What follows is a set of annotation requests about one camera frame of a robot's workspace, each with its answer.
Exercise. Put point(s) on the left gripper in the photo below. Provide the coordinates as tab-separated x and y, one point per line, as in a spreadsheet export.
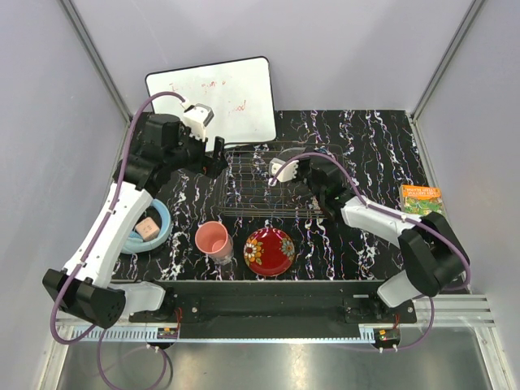
211	165

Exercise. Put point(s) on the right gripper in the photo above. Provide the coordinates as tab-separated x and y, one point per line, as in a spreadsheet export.
303	162

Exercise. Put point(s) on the clear glass plate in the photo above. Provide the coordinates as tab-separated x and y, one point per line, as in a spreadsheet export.
289	153

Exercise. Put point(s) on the red floral plate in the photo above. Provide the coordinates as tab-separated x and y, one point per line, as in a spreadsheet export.
269	252

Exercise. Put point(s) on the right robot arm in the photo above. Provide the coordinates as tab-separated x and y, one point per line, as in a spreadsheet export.
432	255

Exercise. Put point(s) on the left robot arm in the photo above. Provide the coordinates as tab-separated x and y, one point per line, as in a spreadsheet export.
164	144

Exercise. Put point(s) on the pink tumbler cup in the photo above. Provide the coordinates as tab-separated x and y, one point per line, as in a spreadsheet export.
212	238

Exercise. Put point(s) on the whiteboard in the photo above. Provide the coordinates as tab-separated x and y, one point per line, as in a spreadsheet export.
238	92

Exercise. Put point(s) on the orange green book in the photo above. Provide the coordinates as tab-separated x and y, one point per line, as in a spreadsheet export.
421	200

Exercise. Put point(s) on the pink dice cube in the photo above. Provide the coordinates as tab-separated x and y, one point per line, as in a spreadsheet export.
147	229

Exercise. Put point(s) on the light blue headphones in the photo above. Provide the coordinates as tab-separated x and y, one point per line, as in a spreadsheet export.
134	244

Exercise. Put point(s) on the wire dish rack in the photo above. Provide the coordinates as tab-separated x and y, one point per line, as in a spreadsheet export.
243	189

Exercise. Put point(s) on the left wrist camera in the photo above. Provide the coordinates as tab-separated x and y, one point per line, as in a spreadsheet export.
197	117

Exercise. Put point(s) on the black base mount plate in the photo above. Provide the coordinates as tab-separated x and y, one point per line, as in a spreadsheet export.
274	310

